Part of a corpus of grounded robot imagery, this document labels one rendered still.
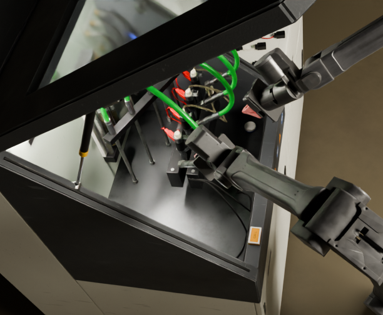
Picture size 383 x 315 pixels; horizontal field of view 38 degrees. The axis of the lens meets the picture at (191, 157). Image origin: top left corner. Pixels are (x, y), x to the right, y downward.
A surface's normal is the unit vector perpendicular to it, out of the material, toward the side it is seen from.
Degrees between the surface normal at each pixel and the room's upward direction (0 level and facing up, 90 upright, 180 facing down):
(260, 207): 0
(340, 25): 0
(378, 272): 26
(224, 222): 0
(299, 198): 41
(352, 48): 61
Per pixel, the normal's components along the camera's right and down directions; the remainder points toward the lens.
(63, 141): 0.97, 0.06
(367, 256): -0.11, -0.16
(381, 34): -0.30, 0.44
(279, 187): -0.70, -0.62
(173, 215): -0.17, -0.57
